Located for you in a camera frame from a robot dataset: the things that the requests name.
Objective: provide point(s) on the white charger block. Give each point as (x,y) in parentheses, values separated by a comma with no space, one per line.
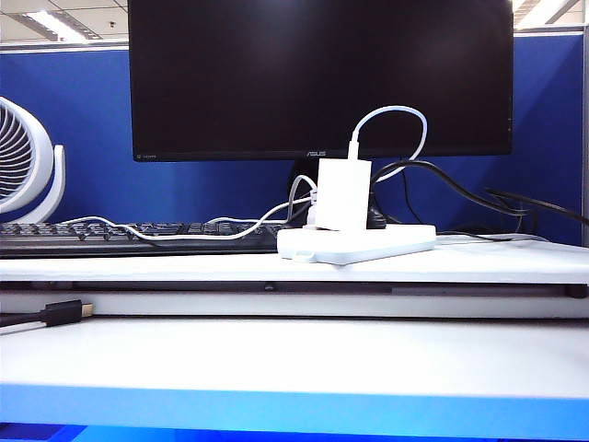
(343,193)

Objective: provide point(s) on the white power strip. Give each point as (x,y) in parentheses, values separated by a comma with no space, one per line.
(368,246)

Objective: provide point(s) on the black ASUS monitor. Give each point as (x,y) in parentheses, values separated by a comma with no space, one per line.
(276,83)

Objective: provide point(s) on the black keyboard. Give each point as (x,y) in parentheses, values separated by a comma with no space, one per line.
(92,244)

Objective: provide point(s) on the blue office partition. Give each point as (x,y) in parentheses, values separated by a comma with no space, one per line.
(92,115)

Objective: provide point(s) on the white desk fan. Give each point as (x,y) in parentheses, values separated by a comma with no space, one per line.
(41,152)

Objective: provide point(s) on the ceiling light panel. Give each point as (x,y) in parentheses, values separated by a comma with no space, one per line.
(50,23)

